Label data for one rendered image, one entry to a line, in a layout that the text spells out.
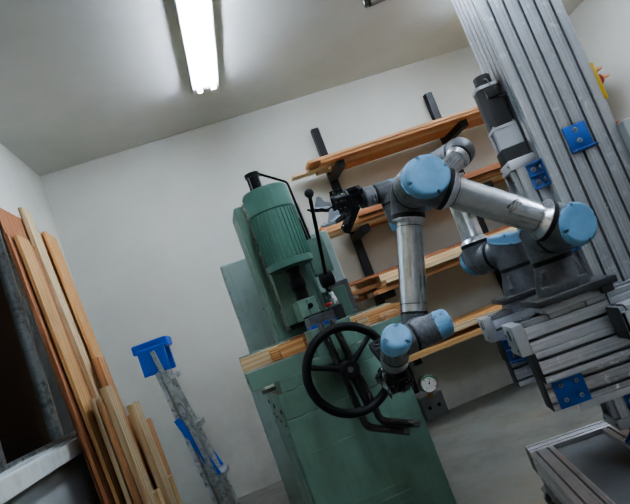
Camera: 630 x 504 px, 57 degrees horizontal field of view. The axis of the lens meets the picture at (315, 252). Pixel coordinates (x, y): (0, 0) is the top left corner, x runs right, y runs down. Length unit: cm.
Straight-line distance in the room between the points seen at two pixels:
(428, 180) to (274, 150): 323
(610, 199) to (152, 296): 330
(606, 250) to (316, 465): 114
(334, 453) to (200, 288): 265
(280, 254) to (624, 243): 112
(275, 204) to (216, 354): 245
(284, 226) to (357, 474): 87
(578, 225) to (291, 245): 96
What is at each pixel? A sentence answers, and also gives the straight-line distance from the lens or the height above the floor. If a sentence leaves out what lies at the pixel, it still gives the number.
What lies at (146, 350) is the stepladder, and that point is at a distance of 273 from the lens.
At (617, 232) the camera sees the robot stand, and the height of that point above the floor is 91.
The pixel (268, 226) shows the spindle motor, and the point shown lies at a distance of 210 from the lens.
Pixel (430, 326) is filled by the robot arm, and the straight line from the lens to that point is 150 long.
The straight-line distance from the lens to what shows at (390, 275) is 411.
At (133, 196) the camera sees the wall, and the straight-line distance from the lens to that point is 463.
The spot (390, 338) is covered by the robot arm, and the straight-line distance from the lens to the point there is 146.
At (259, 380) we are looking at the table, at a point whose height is 87.
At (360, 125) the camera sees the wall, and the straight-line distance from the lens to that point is 484.
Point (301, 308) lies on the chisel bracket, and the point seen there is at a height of 104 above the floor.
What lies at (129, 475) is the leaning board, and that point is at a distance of 312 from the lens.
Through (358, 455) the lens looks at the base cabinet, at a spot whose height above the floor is 52.
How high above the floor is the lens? 98
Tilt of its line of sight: 6 degrees up
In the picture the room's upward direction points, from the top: 21 degrees counter-clockwise
